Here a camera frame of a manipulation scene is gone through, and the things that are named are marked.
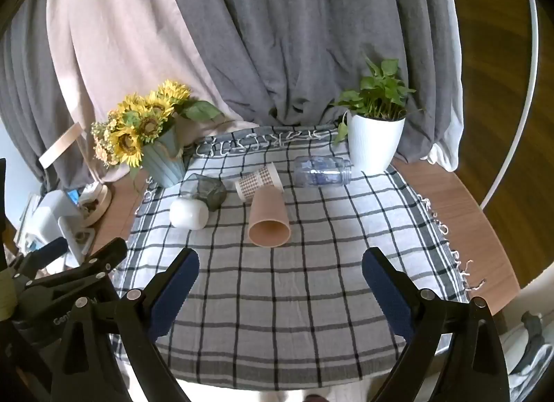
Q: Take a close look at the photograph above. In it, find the green pothos plant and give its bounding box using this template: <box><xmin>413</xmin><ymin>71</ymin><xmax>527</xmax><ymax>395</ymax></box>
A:
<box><xmin>331</xmin><ymin>55</ymin><xmax>420</xmax><ymax>144</ymax></box>

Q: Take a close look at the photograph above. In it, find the brown paper cup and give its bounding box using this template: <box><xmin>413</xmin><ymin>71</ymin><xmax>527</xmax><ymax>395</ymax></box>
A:
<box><xmin>248</xmin><ymin>186</ymin><xmax>292</xmax><ymax>248</ymax></box>

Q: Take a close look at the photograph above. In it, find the white clutter at table edge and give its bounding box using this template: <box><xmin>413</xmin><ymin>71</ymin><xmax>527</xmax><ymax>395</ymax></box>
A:
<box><xmin>15</xmin><ymin>189</ymin><xmax>97</xmax><ymax>266</ymax></box>

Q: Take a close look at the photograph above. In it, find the white ceramic cup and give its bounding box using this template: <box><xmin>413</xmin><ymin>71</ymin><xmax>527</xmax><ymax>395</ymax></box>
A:
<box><xmin>170</xmin><ymin>197</ymin><xmax>207</xmax><ymax>230</ymax></box>

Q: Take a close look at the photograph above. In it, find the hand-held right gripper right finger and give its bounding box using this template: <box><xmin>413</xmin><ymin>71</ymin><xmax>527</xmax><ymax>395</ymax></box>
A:
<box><xmin>361</xmin><ymin>247</ymin><xmax>511</xmax><ymax>402</ymax></box>

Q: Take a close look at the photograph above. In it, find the grey white cloth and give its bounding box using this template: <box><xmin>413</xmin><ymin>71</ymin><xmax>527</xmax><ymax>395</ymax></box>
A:
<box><xmin>504</xmin><ymin>285</ymin><xmax>554</xmax><ymax>391</ymax></box>

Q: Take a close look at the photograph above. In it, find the pink curtain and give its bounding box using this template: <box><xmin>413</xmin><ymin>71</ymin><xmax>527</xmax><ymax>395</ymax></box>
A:
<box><xmin>45</xmin><ymin>0</ymin><xmax>260</xmax><ymax>180</ymax></box>

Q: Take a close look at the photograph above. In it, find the dark glass cup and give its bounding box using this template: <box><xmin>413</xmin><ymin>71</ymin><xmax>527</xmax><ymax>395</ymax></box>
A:
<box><xmin>179</xmin><ymin>173</ymin><xmax>227</xmax><ymax>211</ymax></box>

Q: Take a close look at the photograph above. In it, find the sunflower bouquet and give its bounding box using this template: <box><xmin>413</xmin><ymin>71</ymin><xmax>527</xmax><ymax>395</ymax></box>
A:
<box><xmin>91</xmin><ymin>80</ymin><xmax>223</xmax><ymax>169</ymax></box>

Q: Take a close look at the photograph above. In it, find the grey curtain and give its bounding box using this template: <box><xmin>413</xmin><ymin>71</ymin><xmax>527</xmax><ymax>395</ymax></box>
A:
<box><xmin>0</xmin><ymin>0</ymin><xmax>101</xmax><ymax>195</ymax></box>
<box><xmin>159</xmin><ymin>0</ymin><xmax>460</xmax><ymax>163</ymax></box>

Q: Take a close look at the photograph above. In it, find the white ribbed plant pot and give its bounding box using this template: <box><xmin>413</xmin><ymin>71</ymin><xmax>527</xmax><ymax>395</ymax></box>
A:
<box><xmin>346</xmin><ymin>110</ymin><xmax>406</xmax><ymax>173</ymax></box>

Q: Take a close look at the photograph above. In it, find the white curtain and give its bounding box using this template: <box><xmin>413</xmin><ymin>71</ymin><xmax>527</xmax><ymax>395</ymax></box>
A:
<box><xmin>426</xmin><ymin>0</ymin><xmax>462</xmax><ymax>172</ymax></box>

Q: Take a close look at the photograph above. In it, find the wooden desk lamp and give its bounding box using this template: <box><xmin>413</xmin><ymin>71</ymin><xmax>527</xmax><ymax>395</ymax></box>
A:
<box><xmin>39</xmin><ymin>122</ymin><xmax>113</xmax><ymax>226</ymax></box>

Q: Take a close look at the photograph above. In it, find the white hoop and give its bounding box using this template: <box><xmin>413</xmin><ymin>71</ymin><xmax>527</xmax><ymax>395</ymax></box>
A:
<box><xmin>478</xmin><ymin>0</ymin><xmax>540</xmax><ymax>212</ymax></box>

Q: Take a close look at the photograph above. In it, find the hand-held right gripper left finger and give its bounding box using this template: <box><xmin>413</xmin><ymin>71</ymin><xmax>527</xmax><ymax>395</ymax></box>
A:
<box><xmin>52</xmin><ymin>247</ymin><xmax>200</xmax><ymax>402</ymax></box>

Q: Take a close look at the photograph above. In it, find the checked grey white tablecloth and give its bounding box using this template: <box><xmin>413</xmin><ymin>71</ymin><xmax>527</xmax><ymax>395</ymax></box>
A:
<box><xmin>108</xmin><ymin>123</ymin><xmax>474</xmax><ymax>390</ymax></box>

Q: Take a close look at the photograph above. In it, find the blue ribbed vase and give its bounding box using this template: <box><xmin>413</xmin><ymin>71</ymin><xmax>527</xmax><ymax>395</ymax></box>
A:
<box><xmin>141</xmin><ymin>127</ymin><xmax>188</xmax><ymax>189</ymax></box>

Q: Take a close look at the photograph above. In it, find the checked pattern paper cup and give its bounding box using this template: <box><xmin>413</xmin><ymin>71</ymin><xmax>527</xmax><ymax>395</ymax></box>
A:
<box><xmin>235</xmin><ymin>163</ymin><xmax>284</xmax><ymax>201</ymax></box>

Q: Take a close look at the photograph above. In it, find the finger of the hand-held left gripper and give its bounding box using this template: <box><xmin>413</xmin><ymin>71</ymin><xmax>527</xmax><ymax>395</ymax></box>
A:
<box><xmin>21</xmin><ymin>238</ymin><xmax>129</xmax><ymax>295</ymax></box>
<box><xmin>15</xmin><ymin>238</ymin><xmax>70</xmax><ymax>275</ymax></box>

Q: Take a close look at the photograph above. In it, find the clear plastic bottle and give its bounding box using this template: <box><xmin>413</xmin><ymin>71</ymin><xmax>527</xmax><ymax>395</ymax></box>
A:
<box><xmin>294</xmin><ymin>155</ymin><xmax>353</xmax><ymax>188</ymax></box>

